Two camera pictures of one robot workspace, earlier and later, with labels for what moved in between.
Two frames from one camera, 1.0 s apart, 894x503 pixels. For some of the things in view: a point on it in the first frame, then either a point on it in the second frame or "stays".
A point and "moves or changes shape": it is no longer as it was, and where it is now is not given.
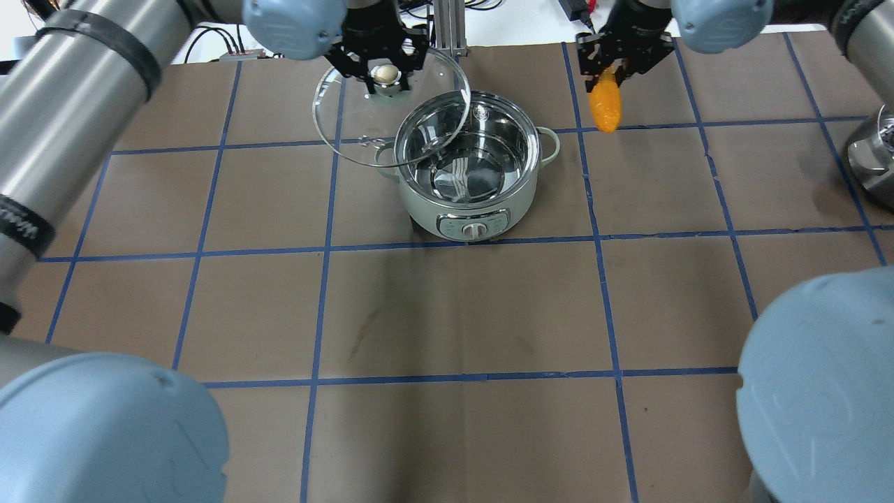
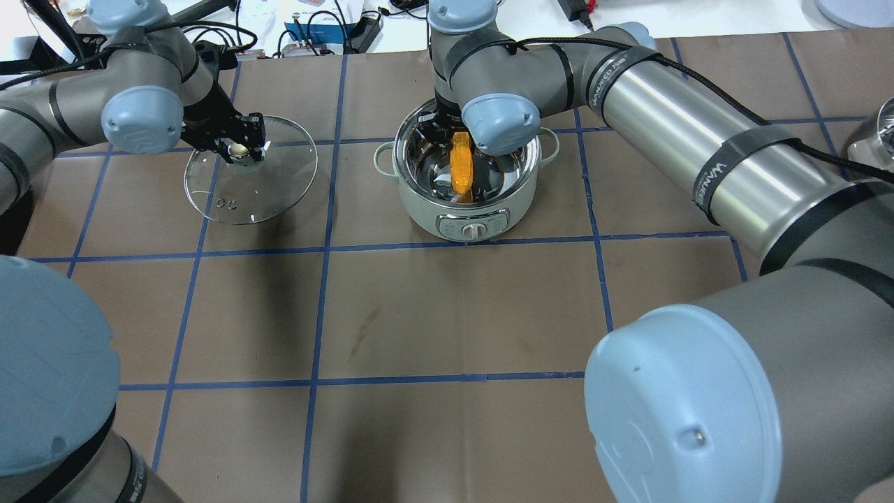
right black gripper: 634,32 -> 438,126
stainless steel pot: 468,161 stays
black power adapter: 577,10 stays
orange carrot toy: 605,100 moves or changes shape
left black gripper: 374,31 -> 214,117
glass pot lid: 392,128 -> 248,191
